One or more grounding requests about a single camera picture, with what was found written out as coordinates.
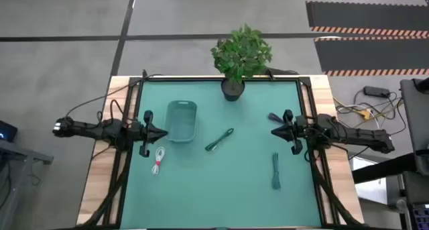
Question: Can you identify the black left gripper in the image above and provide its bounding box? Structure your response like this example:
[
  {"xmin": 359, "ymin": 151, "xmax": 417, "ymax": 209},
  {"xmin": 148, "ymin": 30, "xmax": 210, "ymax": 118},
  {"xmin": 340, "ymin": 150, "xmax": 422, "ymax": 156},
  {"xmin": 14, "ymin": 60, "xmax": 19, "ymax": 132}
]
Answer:
[{"xmin": 129, "ymin": 110, "xmax": 168, "ymax": 158}]

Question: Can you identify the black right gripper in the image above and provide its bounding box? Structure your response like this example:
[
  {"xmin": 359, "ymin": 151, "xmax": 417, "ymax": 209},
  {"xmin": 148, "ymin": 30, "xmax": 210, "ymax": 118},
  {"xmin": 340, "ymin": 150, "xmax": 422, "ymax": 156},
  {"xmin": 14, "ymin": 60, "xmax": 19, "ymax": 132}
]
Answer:
[{"xmin": 271, "ymin": 109, "xmax": 308, "ymax": 156}]

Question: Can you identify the white cable with red tie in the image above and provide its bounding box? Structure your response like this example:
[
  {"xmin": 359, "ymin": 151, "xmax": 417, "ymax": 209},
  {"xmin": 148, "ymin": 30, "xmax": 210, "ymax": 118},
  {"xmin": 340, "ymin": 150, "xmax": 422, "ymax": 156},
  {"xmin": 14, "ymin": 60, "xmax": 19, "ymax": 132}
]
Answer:
[{"xmin": 151, "ymin": 146, "xmax": 166, "ymax": 176}]

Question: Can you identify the green braided USB-C cable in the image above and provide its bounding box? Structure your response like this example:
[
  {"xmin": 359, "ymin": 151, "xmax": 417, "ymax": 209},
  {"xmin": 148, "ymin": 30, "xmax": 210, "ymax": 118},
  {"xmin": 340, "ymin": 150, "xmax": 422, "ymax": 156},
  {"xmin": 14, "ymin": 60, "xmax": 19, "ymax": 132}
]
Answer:
[
  {"xmin": 204, "ymin": 127, "xmax": 235, "ymax": 152},
  {"xmin": 271, "ymin": 152, "xmax": 282, "ymax": 190}
]

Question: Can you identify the teal plastic basket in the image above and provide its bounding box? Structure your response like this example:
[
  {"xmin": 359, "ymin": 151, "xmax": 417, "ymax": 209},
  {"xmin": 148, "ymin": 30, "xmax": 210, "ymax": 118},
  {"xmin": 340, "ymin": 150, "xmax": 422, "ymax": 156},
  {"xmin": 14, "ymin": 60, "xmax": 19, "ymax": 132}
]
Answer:
[{"xmin": 164, "ymin": 100, "xmax": 198, "ymax": 144}]

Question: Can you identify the black plant pot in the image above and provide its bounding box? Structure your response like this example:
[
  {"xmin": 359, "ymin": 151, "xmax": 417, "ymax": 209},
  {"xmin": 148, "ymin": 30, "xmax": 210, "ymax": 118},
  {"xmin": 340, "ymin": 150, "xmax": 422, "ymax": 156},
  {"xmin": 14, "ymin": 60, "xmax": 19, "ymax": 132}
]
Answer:
[{"xmin": 220, "ymin": 78, "xmax": 246, "ymax": 103}]

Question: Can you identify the teal table mat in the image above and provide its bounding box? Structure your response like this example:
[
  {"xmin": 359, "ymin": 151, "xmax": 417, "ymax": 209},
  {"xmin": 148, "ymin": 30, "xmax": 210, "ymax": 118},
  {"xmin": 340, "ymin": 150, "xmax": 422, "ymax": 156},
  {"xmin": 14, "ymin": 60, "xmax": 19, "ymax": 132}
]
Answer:
[{"xmin": 119, "ymin": 79, "xmax": 324, "ymax": 229}]

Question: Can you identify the green leafy artificial plant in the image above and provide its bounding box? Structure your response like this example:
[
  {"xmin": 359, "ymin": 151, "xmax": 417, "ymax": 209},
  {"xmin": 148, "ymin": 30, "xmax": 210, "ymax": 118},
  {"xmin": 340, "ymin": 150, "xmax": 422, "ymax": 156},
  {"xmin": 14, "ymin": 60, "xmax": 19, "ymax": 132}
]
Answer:
[{"xmin": 210, "ymin": 23, "xmax": 273, "ymax": 84}]

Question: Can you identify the black power adapter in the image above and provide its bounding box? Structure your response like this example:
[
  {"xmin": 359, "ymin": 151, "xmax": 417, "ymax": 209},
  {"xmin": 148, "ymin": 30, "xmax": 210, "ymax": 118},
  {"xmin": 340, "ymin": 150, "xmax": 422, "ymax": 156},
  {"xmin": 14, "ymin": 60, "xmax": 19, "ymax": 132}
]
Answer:
[{"xmin": 363, "ymin": 85, "xmax": 391, "ymax": 99}]

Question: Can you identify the black hazard-striped floor mat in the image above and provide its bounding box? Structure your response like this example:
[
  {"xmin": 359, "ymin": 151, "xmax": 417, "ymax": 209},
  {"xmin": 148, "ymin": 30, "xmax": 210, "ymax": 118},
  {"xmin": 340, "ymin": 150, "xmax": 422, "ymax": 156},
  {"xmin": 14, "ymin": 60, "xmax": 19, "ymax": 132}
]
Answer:
[
  {"xmin": 305, "ymin": 1, "xmax": 429, "ymax": 37},
  {"xmin": 314, "ymin": 36, "xmax": 429, "ymax": 77}
]

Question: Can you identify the grey cart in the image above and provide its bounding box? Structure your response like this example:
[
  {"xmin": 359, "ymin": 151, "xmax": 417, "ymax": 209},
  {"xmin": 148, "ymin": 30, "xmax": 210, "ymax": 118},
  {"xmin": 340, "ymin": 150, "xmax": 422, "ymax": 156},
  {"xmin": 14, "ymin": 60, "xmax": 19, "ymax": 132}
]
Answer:
[{"xmin": 400, "ymin": 76, "xmax": 429, "ymax": 177}]

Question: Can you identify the grey side desk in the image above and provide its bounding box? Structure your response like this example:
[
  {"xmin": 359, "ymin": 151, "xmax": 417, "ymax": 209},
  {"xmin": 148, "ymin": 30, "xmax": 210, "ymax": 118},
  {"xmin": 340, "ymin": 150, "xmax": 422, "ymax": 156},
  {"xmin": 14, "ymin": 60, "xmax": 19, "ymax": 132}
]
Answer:
[{"xmin": 0, "ymin": 138, "xmax": 54, "ymax": 230}]

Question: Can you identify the black monitor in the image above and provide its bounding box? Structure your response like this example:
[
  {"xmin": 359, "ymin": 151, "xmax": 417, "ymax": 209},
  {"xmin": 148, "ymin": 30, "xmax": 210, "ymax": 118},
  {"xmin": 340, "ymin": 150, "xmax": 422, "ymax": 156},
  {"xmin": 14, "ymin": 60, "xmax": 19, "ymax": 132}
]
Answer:
[{"xmin": 0, "ymin": 119, "xmax": 19, "ymax": 143}]

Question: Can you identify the black keyboard panel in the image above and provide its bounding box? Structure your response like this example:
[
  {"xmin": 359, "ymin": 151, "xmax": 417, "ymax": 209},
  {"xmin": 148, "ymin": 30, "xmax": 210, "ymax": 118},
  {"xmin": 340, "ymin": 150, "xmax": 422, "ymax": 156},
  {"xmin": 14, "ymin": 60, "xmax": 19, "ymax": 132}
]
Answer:
[{"xmin": 411, "ymin": 203, "xmax": 429, "ymax": 230}]

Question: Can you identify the black aluminium table frame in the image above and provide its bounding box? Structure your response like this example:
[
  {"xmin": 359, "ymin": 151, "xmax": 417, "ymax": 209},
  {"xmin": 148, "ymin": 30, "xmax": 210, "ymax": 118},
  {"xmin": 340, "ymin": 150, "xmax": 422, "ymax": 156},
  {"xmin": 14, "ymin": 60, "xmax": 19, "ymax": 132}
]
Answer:
[{"xmin": 78, "ymin": 74, "xmax": 368, "ymax": 230}]

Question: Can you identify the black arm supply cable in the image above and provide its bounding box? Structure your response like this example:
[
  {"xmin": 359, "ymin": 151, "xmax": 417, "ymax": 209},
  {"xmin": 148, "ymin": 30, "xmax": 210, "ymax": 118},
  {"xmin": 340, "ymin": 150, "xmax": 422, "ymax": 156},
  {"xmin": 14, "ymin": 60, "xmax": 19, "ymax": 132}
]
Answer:
[{"xmin": 64, "ymin": 73, "xmax": 164, "ymax": 118}]

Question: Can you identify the tangled floor cable bundle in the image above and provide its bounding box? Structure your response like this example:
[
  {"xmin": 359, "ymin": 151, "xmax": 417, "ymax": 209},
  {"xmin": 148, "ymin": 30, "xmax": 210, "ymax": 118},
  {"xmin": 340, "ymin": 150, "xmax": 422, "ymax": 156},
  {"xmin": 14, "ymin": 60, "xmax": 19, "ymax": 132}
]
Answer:
[{"xmin": 333, "ymin": 87, "xmax": 408, "ymax": 137}]

